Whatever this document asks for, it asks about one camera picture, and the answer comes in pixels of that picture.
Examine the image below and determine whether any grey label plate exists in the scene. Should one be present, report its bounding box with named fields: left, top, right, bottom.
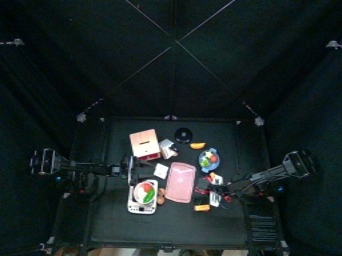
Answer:
left=247, top=213, right=279, bottom=247

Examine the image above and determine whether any black round lid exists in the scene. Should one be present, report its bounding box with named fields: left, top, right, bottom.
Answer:
left=173, top=127, right=193, bottom=145

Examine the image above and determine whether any blue toy pan with food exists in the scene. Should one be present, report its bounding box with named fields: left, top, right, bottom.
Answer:
left=197, top=147, right=221, bottom=174

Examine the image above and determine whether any white square card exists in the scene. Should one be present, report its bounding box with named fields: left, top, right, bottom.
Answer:
left=152, top=162, right=169, bottom=180

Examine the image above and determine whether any white striped toy packet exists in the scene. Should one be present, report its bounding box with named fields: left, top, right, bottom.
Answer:
left=208, top=192, right=223, bottom=208

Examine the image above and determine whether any white bowl with toy vegetables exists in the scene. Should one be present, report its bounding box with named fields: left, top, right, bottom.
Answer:
left=132, top=181, right=157, bottom=205

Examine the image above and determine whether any white toy packet with print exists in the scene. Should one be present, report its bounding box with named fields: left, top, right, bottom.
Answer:
left=208, top=171, right=224, bottom=186

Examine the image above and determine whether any white kitchen scale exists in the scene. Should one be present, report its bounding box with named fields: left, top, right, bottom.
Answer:
left=125, top=178, right=160, bottom=216

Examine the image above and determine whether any pink wooden toy box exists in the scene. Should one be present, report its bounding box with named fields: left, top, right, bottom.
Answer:
left=128, top=128, right=163, bottom=162

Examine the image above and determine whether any small white toy carton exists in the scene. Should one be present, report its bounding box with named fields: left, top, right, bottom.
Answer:
left=157, top=138, right=180, bottom=160

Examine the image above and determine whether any pink rectangular tray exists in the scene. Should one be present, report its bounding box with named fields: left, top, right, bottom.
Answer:
left=163, top=161, right=197, bottom=204

